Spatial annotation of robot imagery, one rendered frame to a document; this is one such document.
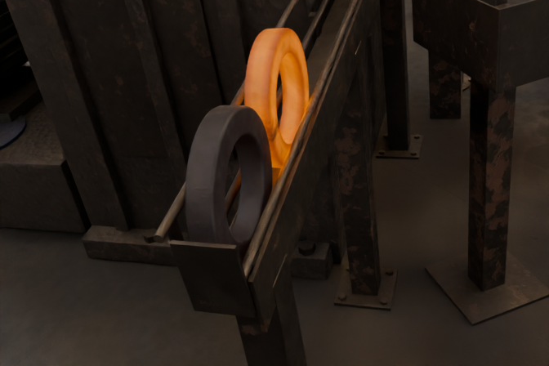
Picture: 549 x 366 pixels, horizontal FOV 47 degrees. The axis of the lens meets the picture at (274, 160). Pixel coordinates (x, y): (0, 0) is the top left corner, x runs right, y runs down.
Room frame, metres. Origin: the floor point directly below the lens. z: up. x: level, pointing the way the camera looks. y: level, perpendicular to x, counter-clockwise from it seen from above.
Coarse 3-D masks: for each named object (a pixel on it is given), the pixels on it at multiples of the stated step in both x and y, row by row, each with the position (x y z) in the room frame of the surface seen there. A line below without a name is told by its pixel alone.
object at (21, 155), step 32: (0, 0) 1.96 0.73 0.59; (0, 32) 1.89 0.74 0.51; (0, 64) 1.85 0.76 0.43; (0, 96) 1.94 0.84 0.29; (32, 96) 1.91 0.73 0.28; (32, 128) 1.75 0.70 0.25; (0, 160) 1.59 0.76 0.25; (32, 160) 1.55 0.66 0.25; (64, 160) 1.53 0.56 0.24; (0, 192) 1.59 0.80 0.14; (32, 192) 1.55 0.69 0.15; (64, 192) 1.51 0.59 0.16; (0, 224) 1.61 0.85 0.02; (32, 224) 1.57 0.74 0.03; (64, 224) 1.52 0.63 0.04
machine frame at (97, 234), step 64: (64, 0) 1.39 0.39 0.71; (128, 0) 1.30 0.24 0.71; (192, 0) 1.27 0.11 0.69; (256, 0) 1.23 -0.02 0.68; (320, 0) 1.27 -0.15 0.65; (64, 64) 1.38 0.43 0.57; (128, 64) 1.34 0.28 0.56; (192, 64) 1.28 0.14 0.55; (64, 128) 1.44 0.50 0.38; (128, 128) 1.36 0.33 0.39; (192, 128) 1.30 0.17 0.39; (128, 192) 1.39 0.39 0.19; (320, 192) 1.20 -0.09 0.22; (128, 256) 1.34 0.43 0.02; (320, 256) 1.16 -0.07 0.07
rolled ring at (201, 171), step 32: (224, 128) 0.58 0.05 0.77; (256, 128) 0.65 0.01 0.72; (192, 160) 0.56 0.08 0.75; (224, 160) 0.56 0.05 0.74; (256, 160) 0.66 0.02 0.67; (192, 192) 0.54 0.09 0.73; (224, 192) 0.55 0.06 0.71; (256, 192) 0.65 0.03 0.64; (192, 224) 0.52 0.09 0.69; (224, 224) 0.53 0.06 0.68; (256, 224) 0.61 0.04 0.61
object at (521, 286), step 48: (432, 0) 1.06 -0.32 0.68; (480, 0) 1.16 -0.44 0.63; (432, 48) 1.06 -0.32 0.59; (480, 48) 0.92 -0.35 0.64; (528, 48) 0.89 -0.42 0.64; (480, 96) 1.04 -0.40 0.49; (480, 144) 1.03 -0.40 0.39; (480, 192) 1.03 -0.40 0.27; (480, 240) 1.02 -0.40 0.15; (480, 288) 1.02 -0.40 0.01; (528, 288) 1.00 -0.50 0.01
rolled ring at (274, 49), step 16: (272, 32) 0.78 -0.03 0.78; (288, 32) 0.80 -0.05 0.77; (256, 48) 0.75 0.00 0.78; (272, 48) 0.74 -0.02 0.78; (288, 48) 0.79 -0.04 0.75; (256, 64) 0.73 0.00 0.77; (272, 64) 0.73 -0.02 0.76; (288, 64) 0.83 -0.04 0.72; (304, 64) 0.85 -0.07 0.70; (256, 80) 0.71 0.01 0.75; (272, 80) 0.72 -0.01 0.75; (288, 80) 0.84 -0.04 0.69; (304, 80) 0.84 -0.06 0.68; (256, 96) 0.70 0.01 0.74; (272, 96) 0.71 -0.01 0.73; (288, 96) 0.83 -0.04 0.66; (304, 96) 0.83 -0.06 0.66; (272, 112) 0.70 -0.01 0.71; (288, 112) 0.82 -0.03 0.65; (304, 112) 0.82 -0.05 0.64; (272, 128) 0.69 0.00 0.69; (288, 128) 0.80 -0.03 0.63; (272, 144) 0.69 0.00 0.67; (288, 144) 0.74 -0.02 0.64; (272, 160) 0.70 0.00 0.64
